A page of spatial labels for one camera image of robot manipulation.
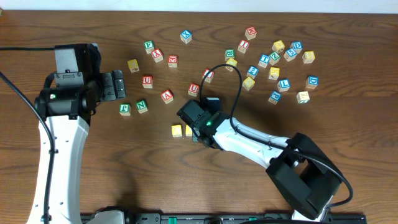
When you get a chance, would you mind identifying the yellow O block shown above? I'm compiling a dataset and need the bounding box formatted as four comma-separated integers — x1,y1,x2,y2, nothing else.
185,125,193,137

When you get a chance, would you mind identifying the yellow C block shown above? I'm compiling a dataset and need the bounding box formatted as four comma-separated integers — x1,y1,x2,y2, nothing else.
171,124,182,138

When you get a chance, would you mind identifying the blue L block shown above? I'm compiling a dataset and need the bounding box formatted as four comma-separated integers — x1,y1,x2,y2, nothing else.
277,78,290,92

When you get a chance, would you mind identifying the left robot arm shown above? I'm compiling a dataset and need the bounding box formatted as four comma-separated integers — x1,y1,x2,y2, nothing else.
28,44,126,223

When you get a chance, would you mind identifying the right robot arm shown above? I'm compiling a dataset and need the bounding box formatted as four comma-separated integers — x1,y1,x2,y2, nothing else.
177,99,343,222

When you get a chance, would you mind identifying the yellow block far left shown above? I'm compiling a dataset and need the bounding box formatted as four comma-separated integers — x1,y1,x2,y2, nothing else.
127,59,139,73

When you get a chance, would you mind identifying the red U block left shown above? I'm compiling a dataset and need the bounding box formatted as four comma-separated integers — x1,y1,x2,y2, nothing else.
142,75,154,89

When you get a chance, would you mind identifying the red u block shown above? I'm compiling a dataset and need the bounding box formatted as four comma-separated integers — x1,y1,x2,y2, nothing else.
188,83,200,97
142,75,154,89

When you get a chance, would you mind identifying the red U block centre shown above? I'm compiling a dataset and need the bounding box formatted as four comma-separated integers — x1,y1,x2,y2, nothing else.
188,83,200,97

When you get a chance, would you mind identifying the green J block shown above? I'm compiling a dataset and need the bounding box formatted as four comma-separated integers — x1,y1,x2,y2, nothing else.
119,103,131,116

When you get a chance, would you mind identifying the green N block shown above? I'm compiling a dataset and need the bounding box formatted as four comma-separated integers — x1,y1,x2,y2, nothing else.
136,100,148,114

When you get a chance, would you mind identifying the red I block centre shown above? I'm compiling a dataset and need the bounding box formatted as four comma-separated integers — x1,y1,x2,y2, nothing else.
203,68,215,83

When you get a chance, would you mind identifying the red i block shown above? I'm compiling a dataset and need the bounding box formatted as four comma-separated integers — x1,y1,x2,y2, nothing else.
203,68,215,83
238,40,249,54

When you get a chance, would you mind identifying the red A block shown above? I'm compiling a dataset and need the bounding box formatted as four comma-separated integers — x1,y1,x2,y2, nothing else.
161,90,174,104

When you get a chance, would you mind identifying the green F block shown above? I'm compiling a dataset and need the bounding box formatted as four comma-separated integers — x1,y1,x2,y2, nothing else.
144,40,155,54

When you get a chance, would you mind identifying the red X block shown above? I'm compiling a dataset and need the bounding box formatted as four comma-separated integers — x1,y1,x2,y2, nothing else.
151,49,164,63

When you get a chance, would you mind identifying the red E block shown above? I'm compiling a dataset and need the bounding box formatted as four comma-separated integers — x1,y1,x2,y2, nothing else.
168,55,178,68

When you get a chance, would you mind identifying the yellow S block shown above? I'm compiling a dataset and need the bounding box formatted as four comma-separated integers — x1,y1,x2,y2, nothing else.
243,77,255,91

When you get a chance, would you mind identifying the yellow block centre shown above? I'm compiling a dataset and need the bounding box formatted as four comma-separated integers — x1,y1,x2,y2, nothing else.
226,58,238,72

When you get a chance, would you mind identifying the blue 2 block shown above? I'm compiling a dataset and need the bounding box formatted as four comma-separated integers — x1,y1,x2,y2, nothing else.
246,66,259,80

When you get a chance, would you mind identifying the green B block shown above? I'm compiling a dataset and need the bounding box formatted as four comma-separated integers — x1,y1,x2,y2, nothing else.
224,49,236,61

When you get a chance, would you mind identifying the blue P block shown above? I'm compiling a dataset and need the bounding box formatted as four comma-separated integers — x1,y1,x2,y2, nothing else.
268,91,282,105

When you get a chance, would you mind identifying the blue X block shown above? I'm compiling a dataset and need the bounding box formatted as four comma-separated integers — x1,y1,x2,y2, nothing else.
180,30,192,44

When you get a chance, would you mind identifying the red I block upper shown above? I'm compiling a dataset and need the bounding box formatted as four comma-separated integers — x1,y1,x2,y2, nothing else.
238,40,249,54

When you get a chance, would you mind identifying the yellow block hammer side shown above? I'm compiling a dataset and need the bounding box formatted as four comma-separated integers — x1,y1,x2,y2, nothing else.
269,67,280,80

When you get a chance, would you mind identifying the blue T block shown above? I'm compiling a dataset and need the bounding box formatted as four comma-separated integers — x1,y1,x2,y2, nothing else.
258,54,270,68

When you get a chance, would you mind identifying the green Z block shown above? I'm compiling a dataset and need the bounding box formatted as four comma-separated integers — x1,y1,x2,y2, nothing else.
269,52,280,65

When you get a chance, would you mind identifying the red block top right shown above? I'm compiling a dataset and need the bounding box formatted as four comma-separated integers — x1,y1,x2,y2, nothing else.
245,26,257,40

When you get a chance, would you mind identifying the plain wood L block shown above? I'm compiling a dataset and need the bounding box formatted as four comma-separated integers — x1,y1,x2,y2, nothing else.
296,91,310,104

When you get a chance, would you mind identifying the yellow block upper right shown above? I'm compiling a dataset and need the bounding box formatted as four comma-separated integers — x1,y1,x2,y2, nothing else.
272,40,285,54

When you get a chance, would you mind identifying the blue 5 block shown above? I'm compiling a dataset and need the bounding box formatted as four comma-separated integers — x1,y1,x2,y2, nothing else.
284,48,297,62

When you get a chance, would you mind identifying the blue D block right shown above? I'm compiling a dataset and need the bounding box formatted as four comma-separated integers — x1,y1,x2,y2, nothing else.
305,76,319,89

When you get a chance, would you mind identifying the blue d block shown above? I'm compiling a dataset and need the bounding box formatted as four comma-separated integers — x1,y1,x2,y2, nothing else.
305,76,319,89
290,41,303,54

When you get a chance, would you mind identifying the blue D block upper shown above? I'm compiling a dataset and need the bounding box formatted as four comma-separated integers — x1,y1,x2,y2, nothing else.
290,41,303,54

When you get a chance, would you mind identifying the yellow 8 block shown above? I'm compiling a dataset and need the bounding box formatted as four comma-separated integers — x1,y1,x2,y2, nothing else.
302,51,315,64

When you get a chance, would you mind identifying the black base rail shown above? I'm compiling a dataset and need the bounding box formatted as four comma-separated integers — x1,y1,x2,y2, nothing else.
80,212,367,224

